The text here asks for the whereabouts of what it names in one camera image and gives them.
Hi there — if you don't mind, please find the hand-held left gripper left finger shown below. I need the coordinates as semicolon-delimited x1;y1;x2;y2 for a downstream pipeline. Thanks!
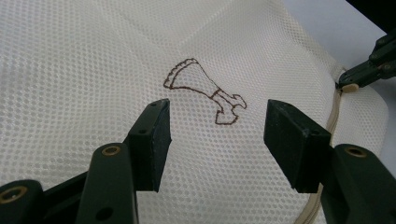
126;98;173;193

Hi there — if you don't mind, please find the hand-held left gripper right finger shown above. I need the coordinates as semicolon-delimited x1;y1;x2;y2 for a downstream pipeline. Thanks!
263;99;332;194

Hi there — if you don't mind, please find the cream mesh zipper bag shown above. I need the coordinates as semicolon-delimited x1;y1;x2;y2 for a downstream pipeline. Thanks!
0;0;390;224

